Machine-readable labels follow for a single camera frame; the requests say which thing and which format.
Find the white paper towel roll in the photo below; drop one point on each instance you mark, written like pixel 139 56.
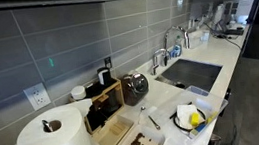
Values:
pixel 67 124

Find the clear plastic storage bin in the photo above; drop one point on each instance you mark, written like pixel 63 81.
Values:
pixel 203 100

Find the metal paper towel holder rod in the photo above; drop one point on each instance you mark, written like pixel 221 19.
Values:
pixel 47 126

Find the tall chrome kitchen faucet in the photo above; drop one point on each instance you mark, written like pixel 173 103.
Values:
pixel 182 33

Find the glass coffee bean jar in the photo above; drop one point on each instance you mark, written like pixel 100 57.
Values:
pixel 135 87

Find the black rimmed bowl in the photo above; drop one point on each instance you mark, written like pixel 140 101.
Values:
pixel 176 121

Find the metal spoon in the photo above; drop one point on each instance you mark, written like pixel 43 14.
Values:
pixel 142 108

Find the white lidded jar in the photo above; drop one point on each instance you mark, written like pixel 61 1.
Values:
pixel 78 93

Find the metal scoop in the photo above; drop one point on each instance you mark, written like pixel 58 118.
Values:
pixel 154 123

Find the blue and yellow sponge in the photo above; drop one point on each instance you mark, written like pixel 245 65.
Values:
pixel 198 129

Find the white paper towel in bowl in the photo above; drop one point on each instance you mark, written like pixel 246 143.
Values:
pixel 184 114

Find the white plastic container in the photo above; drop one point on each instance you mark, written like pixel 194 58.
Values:
pixel 198 37

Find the white wall power outlet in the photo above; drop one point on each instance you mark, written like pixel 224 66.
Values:
pixel 37 96

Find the stainless steel sink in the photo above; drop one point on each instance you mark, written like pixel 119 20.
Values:
pixel 185 73

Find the cream plastic divided tray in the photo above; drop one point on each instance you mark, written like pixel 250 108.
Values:
pixel 112 132

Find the wooden coffee station box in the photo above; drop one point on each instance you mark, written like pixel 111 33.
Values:
pixel 107 100

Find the blue dish soap bottle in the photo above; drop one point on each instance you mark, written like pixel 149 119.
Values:
pixel 177 48

